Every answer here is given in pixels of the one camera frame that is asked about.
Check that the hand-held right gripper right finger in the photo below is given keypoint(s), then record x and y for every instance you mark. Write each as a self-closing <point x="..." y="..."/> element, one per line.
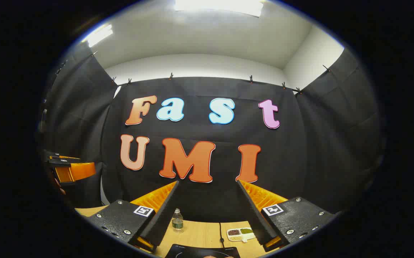
<point x="255" y="222"/>

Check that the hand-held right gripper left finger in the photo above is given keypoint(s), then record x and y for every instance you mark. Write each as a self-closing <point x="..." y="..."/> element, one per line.
<point x="164" y="218"/>

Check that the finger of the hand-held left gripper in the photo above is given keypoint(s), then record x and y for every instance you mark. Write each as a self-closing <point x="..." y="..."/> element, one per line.
<point x="81" y="171"/>

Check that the black induction cooktop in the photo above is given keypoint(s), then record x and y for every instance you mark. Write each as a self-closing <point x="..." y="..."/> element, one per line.
<point x="189" y="251"/>

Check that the clear plastic water bottle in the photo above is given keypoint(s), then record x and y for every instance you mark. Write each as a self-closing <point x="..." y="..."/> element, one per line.
<point x="177" y="220"/>

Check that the white divided bean dish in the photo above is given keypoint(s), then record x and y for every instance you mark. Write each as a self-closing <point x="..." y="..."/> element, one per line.
<point x="240" y="234"/>

